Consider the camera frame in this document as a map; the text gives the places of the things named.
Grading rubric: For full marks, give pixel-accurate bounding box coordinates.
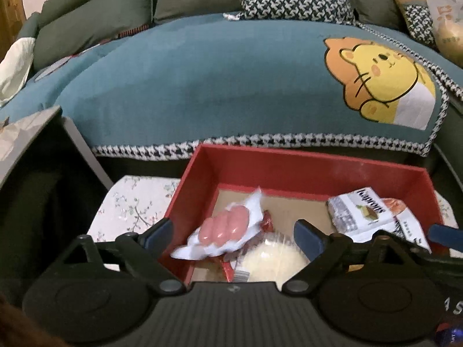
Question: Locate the red gummy candy packet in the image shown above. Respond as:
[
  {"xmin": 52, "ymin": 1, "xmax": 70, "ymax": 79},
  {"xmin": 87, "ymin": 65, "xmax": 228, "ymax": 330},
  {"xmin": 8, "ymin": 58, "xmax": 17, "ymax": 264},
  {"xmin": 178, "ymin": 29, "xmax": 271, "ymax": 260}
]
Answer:
[{"xmin": 217, "ymin": 210, "xmax": 275, "ymax": 283}]

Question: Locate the pink sausages packet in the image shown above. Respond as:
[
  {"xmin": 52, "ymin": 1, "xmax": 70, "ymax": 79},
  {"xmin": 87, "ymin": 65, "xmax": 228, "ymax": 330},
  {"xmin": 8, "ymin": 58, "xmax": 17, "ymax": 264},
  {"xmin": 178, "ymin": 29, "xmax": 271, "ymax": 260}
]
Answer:
[{"xmin": 170, "ymin": 186, "xmax": 266, "ymax": 261}]

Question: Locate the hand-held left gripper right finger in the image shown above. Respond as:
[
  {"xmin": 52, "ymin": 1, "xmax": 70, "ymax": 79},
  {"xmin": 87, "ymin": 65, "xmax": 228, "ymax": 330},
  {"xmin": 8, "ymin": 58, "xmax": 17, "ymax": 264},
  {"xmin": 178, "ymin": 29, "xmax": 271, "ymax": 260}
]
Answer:
[{"xmin": 282, "ymin": 219, "xmax": 402, "ymax": 295}]

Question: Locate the red cardboard box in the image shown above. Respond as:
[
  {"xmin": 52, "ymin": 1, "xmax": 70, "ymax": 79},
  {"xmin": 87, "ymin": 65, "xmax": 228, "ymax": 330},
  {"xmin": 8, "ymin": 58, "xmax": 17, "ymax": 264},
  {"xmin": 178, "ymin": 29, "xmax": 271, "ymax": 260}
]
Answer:
[{"xmin": 158, "ymin": 143, "xmax": 446, "ymax": 284}]

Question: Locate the round bread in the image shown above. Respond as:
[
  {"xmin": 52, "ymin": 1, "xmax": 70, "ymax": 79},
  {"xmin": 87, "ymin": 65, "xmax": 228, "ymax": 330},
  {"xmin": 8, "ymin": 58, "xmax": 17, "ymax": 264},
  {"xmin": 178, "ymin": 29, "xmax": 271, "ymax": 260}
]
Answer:
[{"xmin": 233, "ymin": 233, "xmax": 312, "ymax": 283}]

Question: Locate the small white wafer packet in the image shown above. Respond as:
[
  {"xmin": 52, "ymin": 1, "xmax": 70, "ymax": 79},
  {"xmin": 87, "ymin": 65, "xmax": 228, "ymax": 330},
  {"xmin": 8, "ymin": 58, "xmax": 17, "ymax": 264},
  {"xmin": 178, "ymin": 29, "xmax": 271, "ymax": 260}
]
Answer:
[{"xmin": 326, "ymin": 187, "xmax": 396, "ymax": 244}]

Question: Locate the grey side table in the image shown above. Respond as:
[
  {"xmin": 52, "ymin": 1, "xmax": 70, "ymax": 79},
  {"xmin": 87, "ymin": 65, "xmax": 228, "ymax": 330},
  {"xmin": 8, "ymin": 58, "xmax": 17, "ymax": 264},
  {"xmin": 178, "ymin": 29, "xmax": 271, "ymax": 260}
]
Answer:
[{"xmin": 0, "ymin": 105, "xmax": 114, "ymax": 297}]

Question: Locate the cream pillow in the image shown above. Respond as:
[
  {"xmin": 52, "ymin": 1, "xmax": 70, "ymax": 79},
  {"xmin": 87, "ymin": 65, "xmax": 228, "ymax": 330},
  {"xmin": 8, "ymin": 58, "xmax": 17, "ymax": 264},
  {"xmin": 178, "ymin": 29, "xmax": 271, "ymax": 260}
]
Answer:
[{"xmin": 0, "ymin": 38, "xmax": 37, "ymax": 107}]

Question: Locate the clear plastic bag of food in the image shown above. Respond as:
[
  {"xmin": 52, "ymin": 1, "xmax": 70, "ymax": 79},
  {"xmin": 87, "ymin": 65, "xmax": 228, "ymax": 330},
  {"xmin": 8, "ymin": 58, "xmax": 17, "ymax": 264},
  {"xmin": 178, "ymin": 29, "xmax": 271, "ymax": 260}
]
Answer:
[{"xmin": 421, "ymin": 0, "xmax": 463, "ymax": 66}]

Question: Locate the green sofa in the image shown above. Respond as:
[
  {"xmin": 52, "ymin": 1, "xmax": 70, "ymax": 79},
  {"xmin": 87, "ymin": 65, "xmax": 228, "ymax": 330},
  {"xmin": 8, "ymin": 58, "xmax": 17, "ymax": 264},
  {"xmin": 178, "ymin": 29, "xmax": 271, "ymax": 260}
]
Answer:
[{"xmin": 16, "ymin": 0, "xmax": 463, "ymax": 174}]

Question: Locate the teal cartoon print sofa cover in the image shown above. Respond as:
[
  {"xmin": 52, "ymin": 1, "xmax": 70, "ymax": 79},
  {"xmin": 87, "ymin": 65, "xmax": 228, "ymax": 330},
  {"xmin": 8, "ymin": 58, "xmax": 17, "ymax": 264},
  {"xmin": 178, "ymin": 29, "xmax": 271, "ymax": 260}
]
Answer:
[{"xmin": 0, "ymin": 12, "xmax": 463, "ymax": 161}]

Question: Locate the brown wooden cabinet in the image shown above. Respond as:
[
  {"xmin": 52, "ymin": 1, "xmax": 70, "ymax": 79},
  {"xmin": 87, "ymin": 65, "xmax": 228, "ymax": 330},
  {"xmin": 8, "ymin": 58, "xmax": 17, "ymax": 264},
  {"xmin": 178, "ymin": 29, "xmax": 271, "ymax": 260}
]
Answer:
[{"xmin": 0, "ymin": 0, "xmax": 27, "ymax": 66}]

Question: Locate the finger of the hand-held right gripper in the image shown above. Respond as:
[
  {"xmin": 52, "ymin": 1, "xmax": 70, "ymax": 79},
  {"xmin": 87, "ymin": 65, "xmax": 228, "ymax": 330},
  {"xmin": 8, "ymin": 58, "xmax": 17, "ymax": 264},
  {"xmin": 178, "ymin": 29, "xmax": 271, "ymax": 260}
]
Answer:
[
  {"xmin": 429, "ymin": 224, "xmax": 463, "ymax": 250},
  {"xmin": 398, "ymin": 240, "xmax": 463, "ymax": 283}
]

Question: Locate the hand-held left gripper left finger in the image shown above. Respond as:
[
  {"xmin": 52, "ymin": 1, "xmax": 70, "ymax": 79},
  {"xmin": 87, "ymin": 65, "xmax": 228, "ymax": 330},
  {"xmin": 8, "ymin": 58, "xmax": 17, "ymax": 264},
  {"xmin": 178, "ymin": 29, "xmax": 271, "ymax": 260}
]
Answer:
[{"xmin": 61, "ymin": 218, "xmax": 187, "ymax": 294}]

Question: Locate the white spicy strip packet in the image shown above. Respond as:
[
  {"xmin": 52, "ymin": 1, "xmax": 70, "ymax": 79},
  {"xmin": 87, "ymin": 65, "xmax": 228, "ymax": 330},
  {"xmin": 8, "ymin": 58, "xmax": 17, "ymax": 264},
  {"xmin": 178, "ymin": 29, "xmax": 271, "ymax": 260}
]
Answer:
[{"xmin": 380, "ymin": 198, "xmax": 433, "ymax": 254}]

